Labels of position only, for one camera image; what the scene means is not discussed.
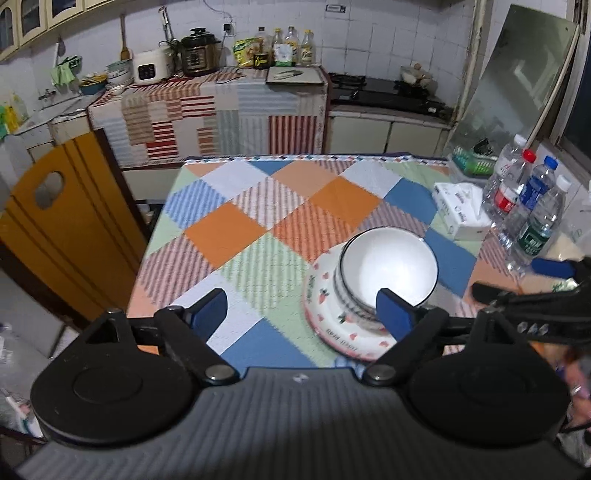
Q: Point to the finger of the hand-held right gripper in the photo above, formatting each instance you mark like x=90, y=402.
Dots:
x=551, y=266
x=489, y=292

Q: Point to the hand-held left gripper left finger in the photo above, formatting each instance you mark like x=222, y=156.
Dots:
x=210, y=311

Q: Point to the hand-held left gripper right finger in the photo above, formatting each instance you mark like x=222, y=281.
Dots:
x=392, y=316

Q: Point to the white bowl with dark rim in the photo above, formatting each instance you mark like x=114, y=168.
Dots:
x=388, y=263

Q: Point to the white plate with carrot print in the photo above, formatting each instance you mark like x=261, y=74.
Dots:
x=323, y=318

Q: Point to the stack of bowls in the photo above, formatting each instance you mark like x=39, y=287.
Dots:
x=120, y=74

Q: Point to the person's right hand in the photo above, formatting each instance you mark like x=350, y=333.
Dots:
x=579, y=378

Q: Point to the water bottle green label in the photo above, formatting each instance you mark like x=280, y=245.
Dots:
x=538, y=235

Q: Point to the water bottle blue cap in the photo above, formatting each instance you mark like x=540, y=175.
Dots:
x=535, y=189

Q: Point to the water bottle red cap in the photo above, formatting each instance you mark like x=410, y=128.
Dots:
x=508, y=198

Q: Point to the patchwork checked tablecloth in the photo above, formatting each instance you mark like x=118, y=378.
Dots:
x=231, y=230

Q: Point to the white tissue box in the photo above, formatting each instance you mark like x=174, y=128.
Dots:
x=461, y=212

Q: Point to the clear water bottle white cap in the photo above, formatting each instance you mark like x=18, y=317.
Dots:
x=505, y=161

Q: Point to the green plastic basket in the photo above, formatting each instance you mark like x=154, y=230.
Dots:
x=471, y=164

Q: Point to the yellow wooden chair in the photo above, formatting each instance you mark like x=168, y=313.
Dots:
x=69, y=230

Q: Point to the cream lower cabinet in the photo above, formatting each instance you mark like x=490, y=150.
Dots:
x=360, y=134

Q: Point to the leaning mirror panel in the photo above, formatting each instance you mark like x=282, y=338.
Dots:
x=517, y=83

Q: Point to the striped patchwork counter cloth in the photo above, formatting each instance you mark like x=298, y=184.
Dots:
x=207, y=115

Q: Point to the black gas stove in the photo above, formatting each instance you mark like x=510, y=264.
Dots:
x=383, y=92

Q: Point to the pot on stove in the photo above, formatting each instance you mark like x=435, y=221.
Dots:
x=415, y=76

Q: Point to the dark cutting board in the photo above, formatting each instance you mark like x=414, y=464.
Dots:
x=295, y=80

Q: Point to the kitchen knife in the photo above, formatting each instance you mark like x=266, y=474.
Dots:
x=290, y=73

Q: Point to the white rice cooker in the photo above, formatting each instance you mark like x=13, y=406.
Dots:
x=152, y=67

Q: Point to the blue basin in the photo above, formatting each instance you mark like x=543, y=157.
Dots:
x=92, y=86

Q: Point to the black pressure cooker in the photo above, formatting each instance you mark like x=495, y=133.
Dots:
x=198, y=55

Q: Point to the yellow green seasoning bag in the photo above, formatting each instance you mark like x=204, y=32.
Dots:
x=244, y=53

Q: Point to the cooking oil bottle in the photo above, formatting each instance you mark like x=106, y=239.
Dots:
x=263, y=39
x=307, y=48
x=277, y=48
x=291, y=46

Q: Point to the yellow detergent bottle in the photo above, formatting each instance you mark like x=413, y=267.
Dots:
x=18, y=113

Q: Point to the green hanging cloth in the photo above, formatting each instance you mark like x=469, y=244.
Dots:
x=67, y=71

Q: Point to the green plastic bag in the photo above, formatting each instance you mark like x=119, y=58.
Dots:
x=3, y=122

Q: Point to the wooden spatula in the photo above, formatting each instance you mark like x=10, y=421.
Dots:
x=123, y=41

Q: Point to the metal ladle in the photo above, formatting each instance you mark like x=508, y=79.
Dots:
x=165, y=25

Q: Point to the wall socket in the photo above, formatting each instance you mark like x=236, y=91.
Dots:
x=229, y=28

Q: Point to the cream wall cabinet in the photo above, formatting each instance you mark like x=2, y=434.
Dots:
x=32, y=23

